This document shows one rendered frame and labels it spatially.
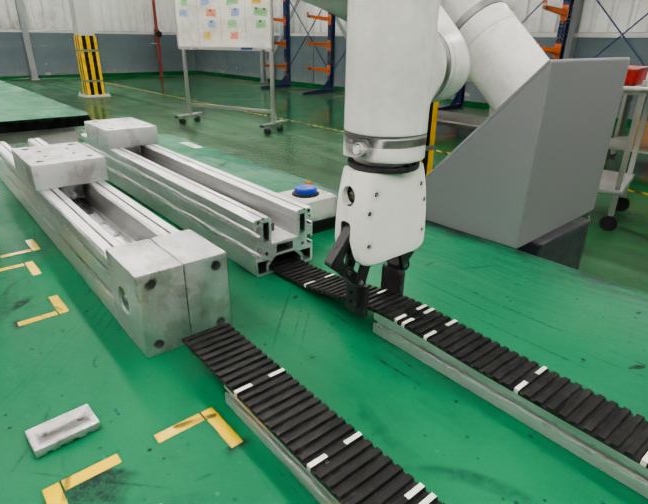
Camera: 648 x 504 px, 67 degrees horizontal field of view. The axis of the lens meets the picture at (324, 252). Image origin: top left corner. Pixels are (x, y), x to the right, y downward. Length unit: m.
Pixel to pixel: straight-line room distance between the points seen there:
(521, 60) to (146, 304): 0.71
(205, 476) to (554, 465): 0.27
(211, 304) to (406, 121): 0.28
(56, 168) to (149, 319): 0.42
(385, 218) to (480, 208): 0.38
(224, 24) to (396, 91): 6.18
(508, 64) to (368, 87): 0.49
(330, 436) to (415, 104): 0.30
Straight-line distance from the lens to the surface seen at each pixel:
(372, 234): 0.50
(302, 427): 0.40
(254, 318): 0.59
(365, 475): 0.37
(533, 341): 0.60
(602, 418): 0.46
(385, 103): 0.47
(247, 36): 6.40
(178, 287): 0.53
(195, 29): 6.93
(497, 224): 0.85
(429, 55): 0.49
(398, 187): 0.50
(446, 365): 0.51
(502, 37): 0.95
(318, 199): 0.83
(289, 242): 0.71
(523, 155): 0.81
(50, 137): 2.45
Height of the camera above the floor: 1.09
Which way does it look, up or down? 24 degrees down
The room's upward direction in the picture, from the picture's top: 1 degrees clockwise
